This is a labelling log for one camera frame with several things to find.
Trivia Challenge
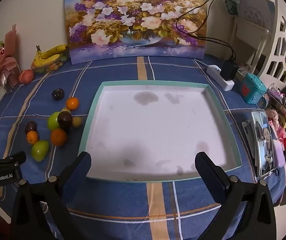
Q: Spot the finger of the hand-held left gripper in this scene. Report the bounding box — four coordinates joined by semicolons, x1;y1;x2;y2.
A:
0;151;26;167

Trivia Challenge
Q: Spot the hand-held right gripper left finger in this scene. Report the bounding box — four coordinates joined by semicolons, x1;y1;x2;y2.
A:
10;151;92;240

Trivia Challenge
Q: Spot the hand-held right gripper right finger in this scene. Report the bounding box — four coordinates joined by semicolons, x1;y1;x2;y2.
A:
195;151;277;240

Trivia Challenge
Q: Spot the orange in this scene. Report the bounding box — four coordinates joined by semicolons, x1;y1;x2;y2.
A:
66;97;80;111
26;131;39;145
50;128;68;147

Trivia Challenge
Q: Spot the dark brown fruit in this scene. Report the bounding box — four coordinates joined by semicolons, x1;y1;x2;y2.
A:
24;121;38;134
57;111;73;130
52;88;66;101

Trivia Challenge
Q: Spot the white tray with teal rim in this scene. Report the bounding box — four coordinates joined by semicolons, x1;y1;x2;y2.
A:
78;80;242;182

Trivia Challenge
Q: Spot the blue plaid tablecloth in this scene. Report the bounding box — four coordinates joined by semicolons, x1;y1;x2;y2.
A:
0;54;286;240

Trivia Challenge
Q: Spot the smartphone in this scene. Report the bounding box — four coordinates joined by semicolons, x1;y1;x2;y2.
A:
251;110;276;177

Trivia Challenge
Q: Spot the red apple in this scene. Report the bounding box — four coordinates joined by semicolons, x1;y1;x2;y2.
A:
18;69;35;85

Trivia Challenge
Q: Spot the pink wrapped bouquet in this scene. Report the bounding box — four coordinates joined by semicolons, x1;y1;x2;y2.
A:
0;24;21;93

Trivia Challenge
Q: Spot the teal toy box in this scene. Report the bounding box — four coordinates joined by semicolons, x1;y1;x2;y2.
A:
240;73;267;104

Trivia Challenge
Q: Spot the glass bowl of small fruit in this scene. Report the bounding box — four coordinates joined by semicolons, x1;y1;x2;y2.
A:
30;55;68;74

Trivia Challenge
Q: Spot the white power strip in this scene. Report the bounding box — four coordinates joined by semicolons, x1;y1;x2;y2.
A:
206;65;235;91

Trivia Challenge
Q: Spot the black charger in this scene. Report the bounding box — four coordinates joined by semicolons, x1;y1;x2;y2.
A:
219;59;239;82

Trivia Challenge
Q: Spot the banana bunch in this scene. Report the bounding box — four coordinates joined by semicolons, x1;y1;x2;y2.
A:
33;44;69;68

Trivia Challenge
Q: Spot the white stool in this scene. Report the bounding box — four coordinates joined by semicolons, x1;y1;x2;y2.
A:
233;16;271;74

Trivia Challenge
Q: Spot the white chair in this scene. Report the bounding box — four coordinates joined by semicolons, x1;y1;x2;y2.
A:
255;0;286;83

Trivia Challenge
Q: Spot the flower painting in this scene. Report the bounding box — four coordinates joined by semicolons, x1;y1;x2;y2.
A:
63;0;207;65

